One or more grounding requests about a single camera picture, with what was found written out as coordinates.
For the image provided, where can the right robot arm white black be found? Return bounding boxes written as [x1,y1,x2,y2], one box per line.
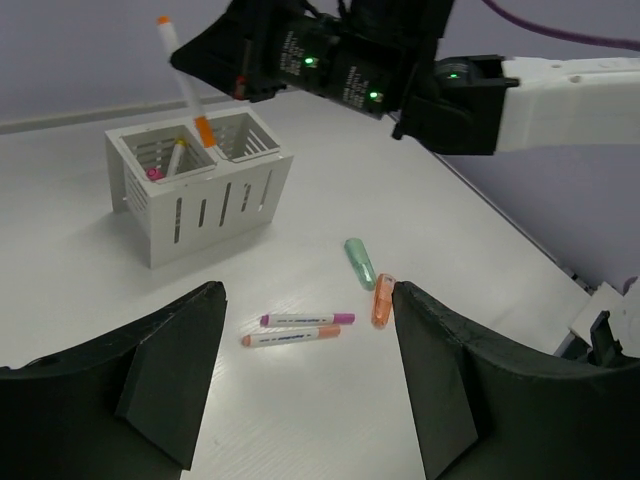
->
[169,1,639,156]

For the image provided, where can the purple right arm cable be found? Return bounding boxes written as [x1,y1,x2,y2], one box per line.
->
[479,0,640,54]

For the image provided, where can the white marker yellow cap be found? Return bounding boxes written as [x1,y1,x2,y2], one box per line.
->
[166,139,187,177]

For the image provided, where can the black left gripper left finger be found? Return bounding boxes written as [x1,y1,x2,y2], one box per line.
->
[1,281,227,471]

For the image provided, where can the white two-compartment slotted organizer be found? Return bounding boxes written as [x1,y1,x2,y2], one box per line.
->
[105,108,294,268]

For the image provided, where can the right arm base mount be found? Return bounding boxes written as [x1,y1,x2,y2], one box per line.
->
[554,276,639,358]

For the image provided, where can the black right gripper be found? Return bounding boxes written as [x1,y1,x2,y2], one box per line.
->
[170,1,453,118]

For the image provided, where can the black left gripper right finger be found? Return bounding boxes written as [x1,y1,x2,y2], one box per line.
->
[393,282,639,479]

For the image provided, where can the green correction tape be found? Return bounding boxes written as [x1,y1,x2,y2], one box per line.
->
[344,238,377,291]

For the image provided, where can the white marker purple cap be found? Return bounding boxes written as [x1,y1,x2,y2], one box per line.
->
[259,313,356,328]

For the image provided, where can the white marker pink caps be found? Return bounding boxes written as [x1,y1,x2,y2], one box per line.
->
[146,168,165,181]

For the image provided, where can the white marker salmon cap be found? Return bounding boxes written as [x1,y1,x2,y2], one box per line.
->
[241,325,341,348]

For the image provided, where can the white marker orange cap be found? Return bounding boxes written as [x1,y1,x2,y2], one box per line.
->
[156,16,216,148]

